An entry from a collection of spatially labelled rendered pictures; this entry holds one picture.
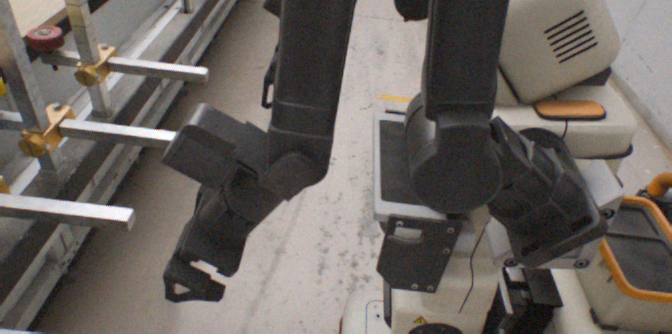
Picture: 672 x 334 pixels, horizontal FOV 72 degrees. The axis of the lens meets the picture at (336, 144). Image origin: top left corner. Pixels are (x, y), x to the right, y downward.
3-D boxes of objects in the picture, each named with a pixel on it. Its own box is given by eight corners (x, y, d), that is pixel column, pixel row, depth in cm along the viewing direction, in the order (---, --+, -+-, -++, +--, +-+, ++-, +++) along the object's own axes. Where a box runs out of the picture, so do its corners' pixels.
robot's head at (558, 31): (570, -5, 65) (528, -101, 58) (637, 66, 49) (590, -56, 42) (476, 48, 71) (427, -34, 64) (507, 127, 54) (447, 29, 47)
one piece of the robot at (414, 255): (440, 180, 93) (471, 89, 79) (461, 301, 71) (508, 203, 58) (361, 171, 92) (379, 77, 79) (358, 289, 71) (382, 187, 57)
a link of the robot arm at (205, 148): (323, 173, 40) (330, 116, 47) (205, 100, 36) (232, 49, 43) (251, 240, 46) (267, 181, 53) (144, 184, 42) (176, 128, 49)
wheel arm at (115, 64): (209, 80, 126) (208, 66, 124) (205, 86, 124) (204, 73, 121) (50, 60, 126) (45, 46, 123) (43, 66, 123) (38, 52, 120)
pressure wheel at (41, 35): (43, 80, 121) (29, 39, 114) (35, 66, 125) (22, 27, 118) (76, 72, 125) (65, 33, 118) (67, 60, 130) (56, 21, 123)
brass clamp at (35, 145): (79, 124, 111) (74, 106, 108) (48, 160, 100) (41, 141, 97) (53, 121, 111) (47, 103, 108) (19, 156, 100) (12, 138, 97)
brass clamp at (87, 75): (121, 63, 129) (118, 47, 125) (99, 88, 118) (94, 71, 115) (99, 61, 129) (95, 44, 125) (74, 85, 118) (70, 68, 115)
